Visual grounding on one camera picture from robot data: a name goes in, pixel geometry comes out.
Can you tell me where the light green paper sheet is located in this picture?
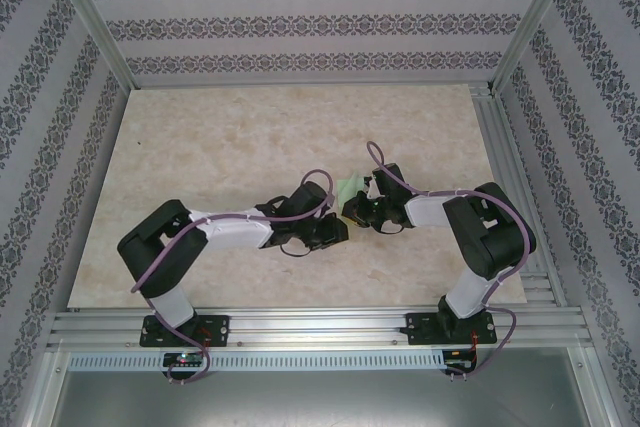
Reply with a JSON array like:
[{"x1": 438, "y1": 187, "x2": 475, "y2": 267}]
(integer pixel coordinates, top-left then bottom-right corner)
[{"x1": 337, "y1": 171, "x2": 370, "y2": 207}]

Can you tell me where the grey metal panel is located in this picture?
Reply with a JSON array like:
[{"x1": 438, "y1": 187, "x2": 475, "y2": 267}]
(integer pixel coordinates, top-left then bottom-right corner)
[{"x1": 49, "y1": 369, "x2": 614, "y2": 427}]

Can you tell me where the small circuit board blue part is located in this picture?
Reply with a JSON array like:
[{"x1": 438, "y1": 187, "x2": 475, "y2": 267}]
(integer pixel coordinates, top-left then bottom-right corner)
[{"x1": 444, "y1": 349, "x2": 476, "y2": 367}]

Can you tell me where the small circuit board green light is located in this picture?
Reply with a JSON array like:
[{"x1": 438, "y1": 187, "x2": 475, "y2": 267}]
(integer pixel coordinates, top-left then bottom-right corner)
[{"x1": 163, "y1": 352, "x2": 204, "y2": 367}]

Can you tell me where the thin black left wrist cable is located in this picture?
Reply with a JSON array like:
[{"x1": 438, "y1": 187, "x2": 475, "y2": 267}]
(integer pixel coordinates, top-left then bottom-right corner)
[{"x1": 279, "y1": 240, "x2": 310, "y2": 258}]

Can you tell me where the long aluminium mounting rail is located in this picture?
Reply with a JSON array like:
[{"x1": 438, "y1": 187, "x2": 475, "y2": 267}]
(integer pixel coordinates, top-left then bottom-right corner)
[{"x1": 47, "y1": 305, "x2": 594, "y2": 348}]

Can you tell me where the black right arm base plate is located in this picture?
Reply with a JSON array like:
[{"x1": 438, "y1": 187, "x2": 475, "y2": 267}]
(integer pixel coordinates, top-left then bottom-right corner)
[{"x1": 405, "y1": 311, "x2": 499, "y2": 347}]

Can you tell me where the slotted grey cable duct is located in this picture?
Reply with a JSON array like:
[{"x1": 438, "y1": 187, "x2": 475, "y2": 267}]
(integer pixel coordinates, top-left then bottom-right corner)
[{"x1": 67, "y1": 350, "x2": 446, "y2": 372}]

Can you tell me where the aluminium side rail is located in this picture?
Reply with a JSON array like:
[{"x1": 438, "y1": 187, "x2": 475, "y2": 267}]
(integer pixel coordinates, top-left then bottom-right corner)
[{"x1": 469, "y1": 84, "x2": 569, "y2": 308}]

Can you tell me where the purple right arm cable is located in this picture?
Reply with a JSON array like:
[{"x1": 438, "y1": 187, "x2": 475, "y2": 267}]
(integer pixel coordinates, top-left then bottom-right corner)
[{"x1": 367, "y1": 141, "x2": 532, "y2": 384}]

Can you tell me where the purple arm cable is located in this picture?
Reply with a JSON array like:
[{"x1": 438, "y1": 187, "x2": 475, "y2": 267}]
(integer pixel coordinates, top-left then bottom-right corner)
[
  {"x1": 367, "y1": 141, "x2": 532, "y2": 384},
  {"x1": 130, "y1": 169, "x2": 336, "y2": 386}
]

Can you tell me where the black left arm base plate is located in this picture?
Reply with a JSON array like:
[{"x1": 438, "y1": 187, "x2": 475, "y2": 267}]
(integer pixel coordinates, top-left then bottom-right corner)
[{"x1": 138, "y1": 314, "x2": 231, "y2": 348}]

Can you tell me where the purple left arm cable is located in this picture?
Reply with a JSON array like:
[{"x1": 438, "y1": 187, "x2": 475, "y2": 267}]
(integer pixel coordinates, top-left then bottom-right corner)
[{"x1": 130, "y1": 169, "x2": 336, "y2": 386}]

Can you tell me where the aluminium frame post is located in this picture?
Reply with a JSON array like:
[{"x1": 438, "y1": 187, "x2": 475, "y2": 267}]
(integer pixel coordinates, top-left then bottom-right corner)
[
  {"x1": 487, "y1": 0, "x2": 586, "y2": 96},
  {"x1": 47, "y1": 0, "x2": 136, "y2": 91}
]

